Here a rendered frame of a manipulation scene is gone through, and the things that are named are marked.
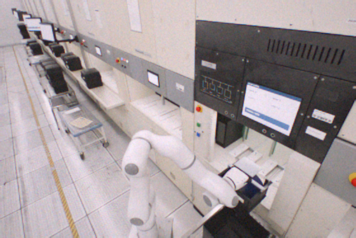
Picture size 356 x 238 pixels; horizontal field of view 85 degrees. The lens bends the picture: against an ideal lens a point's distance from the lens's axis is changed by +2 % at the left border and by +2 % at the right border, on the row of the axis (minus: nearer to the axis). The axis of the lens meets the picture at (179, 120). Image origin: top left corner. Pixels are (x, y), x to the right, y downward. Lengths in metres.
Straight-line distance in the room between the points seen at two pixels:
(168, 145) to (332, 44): 0.73
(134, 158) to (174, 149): 0.16
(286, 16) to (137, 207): 1.09
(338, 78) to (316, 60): 0.10
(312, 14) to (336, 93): 0.31
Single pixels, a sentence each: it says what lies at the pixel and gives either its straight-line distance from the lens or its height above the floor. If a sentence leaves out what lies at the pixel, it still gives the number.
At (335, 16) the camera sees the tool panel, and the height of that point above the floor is 2.01.
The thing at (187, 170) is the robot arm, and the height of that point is 1.45.
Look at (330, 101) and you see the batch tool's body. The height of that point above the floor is 1.71.
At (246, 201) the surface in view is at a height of 1.15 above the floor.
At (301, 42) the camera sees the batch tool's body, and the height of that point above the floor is 1.91.
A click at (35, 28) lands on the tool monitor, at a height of 1.56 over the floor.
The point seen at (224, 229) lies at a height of 0.77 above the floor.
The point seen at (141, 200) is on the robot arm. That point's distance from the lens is 1.06.
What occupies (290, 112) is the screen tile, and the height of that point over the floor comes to 1.59.
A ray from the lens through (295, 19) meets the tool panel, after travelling 1.00.
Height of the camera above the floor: 2.10
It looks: 33 degrees down
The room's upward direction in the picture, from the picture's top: 2 degrees counter-clockwise
